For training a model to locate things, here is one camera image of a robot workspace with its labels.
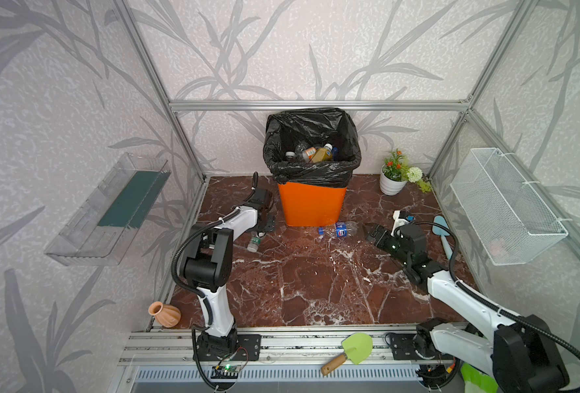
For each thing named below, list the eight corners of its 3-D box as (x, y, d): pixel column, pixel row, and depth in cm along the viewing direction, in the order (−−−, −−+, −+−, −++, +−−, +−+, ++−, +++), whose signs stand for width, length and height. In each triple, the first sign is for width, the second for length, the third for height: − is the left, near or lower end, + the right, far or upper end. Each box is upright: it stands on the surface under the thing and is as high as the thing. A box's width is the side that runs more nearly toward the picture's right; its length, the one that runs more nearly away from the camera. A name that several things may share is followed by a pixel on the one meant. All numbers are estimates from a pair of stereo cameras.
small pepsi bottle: (318, 237, 100) (318, 233, 97) (318, 226, 103) (318, 221, 100) (357, 237, 100) (359, 233, 97) (355, 226, 103) (357, 221, 100)
